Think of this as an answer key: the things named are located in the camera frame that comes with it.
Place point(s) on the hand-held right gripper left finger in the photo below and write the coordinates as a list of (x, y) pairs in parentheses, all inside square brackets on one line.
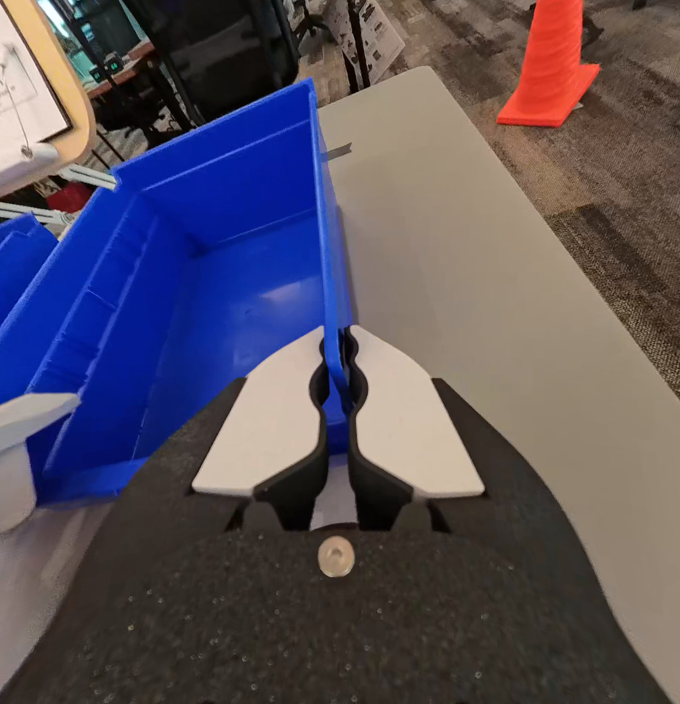
[(263, 434)]

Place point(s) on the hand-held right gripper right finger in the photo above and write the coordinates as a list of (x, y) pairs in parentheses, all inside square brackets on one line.
[(417, 434)]

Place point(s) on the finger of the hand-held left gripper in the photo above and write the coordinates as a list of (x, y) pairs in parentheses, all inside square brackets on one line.
[(21, 418)]

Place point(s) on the blue plastic bin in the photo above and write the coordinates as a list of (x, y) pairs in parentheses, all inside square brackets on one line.
[(15, 264), (235, 275)]

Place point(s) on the red bag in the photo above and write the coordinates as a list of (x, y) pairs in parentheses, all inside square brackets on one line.
[(70, 198)]

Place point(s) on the white board stand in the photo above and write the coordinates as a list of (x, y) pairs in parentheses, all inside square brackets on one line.
[(87, 176)]

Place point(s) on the wooden instruction board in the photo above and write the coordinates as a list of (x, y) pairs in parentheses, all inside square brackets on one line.
[(59, 82)]

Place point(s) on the black power strip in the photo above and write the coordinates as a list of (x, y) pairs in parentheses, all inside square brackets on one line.
[(106, 69)]

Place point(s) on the orange traffic cone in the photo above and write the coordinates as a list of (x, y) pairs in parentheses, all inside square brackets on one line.
[(549, 66)]

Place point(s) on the printed paper sheet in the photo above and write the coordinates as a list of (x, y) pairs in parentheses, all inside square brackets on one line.
[(373, 38)]

